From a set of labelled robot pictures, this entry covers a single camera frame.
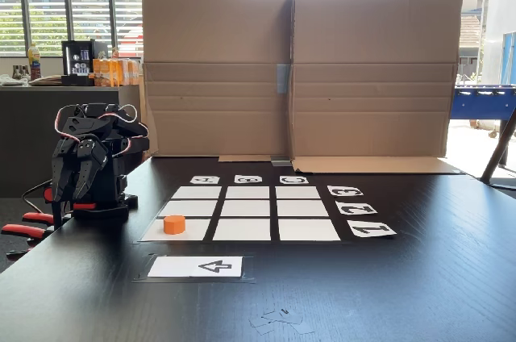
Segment round orange token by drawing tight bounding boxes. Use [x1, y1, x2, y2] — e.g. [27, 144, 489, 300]
[163, 215, 187, 236]

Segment white grid with black tape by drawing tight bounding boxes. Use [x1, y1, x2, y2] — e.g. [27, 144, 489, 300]
[139, 184, 354, 244]

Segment black clamp with red knob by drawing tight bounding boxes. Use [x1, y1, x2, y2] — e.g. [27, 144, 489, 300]
[43, 186, 100, 231]

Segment dark grey counter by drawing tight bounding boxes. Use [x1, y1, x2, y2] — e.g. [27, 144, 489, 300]
[0, 84, 142, 198]

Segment orange drink cartons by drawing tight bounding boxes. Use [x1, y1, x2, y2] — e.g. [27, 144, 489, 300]
[92, 57, 144, 88]

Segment brown paper stack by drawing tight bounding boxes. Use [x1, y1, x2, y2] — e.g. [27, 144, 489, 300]
[27, 74, 64, 87]

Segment black mini fridge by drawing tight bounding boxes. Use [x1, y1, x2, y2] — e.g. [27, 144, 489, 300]
[60, 39, 109, 87]

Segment yellow bottle blue label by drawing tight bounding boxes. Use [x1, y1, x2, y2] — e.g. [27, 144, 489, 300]
[27, 42, 42, 81]

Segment white crumpled cloth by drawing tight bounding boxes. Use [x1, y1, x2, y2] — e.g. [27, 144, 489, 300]
[0, 73, 30, 87]

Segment paper sheet letter A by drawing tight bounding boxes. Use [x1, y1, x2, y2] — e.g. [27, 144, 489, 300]
[189, 175, 222, 186]

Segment window with blinds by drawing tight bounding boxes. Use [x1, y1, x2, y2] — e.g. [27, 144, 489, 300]
[0, 0, 151, 56]

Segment white arrow paper sheet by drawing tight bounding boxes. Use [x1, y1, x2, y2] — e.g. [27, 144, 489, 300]
[147, 256, 244, 278]

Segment brown cardboard box panel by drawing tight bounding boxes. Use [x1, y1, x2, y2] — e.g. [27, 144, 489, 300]
[140, 0, 295, 163]
[289, 0, 464, 176]

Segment clear tape scraps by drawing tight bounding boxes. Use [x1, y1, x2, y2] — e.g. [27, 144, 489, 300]
[248, 307, 315, 337]

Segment paper sheet number 3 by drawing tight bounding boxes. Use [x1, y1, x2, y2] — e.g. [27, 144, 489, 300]
[327, 185, 364, 198]

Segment paper sheet number 2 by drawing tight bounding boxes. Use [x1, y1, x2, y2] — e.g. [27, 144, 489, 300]
[335, 201, 379, 216]

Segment paper sheet number 1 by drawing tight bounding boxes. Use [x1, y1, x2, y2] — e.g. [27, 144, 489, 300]
[346, 220, 397, 239]

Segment blue foosball table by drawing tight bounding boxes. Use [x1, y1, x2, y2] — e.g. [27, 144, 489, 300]
[449, 82, 516, 140]

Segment slanted dark metal leg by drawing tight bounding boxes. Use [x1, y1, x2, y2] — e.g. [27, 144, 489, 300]
[479, 106, 516, 190]

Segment black power cable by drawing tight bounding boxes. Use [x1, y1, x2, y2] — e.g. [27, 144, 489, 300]
[20, 178, 53, 214]

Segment red white servo cable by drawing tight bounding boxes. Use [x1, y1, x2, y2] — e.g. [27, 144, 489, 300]
[54, 103, 140, 157]

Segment red handled clamp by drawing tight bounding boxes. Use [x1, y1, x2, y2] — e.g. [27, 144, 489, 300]
[0, 211, 56, 259]

